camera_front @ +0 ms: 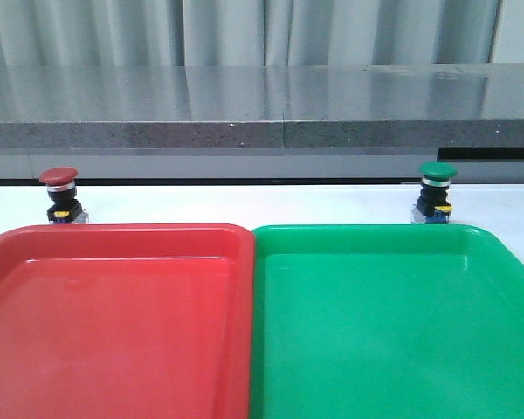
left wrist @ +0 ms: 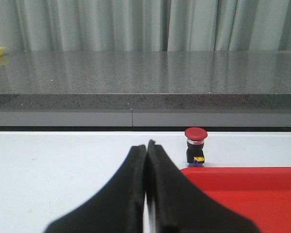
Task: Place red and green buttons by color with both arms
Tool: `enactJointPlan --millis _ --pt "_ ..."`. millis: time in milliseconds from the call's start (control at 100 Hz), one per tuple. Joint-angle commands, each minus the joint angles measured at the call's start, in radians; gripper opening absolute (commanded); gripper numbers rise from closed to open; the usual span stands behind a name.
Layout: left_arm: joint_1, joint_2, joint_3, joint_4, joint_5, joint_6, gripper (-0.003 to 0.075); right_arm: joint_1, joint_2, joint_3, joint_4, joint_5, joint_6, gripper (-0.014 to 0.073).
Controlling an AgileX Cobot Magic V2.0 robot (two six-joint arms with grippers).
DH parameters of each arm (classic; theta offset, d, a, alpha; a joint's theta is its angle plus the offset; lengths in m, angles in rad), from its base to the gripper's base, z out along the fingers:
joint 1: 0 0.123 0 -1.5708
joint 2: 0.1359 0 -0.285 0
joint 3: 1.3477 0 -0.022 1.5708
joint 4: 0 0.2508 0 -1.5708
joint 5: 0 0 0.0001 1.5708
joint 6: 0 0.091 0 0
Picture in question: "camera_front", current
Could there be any green plastic tray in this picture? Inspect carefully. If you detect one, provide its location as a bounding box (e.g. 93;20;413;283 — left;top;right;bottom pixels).
250;225;524;418

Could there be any grey stone counter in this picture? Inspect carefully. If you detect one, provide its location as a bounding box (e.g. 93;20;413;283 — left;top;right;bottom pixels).
0;64;524;183

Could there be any red plastic tray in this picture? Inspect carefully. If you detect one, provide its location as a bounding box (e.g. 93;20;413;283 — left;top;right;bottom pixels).
0;223;254;418

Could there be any green mushroom push button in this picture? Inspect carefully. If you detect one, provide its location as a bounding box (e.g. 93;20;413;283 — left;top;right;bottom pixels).
411;161;457;224

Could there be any white pleated curtain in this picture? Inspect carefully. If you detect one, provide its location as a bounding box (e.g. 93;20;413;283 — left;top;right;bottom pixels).
0;1;500;67

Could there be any red mushroom push button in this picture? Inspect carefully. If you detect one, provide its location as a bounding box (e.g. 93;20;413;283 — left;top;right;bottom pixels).
39;167;89;224

